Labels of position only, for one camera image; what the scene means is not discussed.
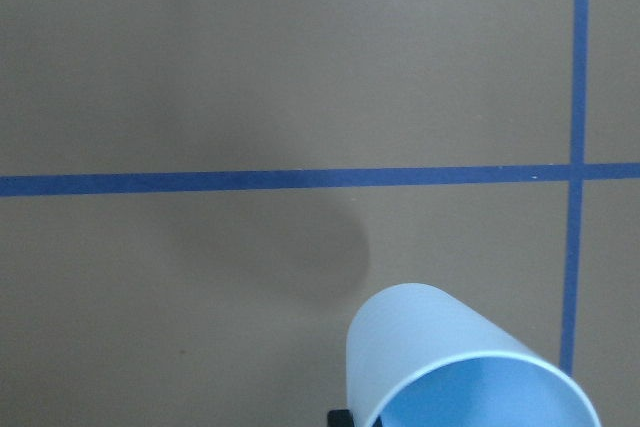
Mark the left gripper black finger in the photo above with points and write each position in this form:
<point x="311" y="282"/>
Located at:
<point x="340" y="418"/>

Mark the light blue cup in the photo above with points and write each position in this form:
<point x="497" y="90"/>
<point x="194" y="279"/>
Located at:
<point x="416" y="356"/>

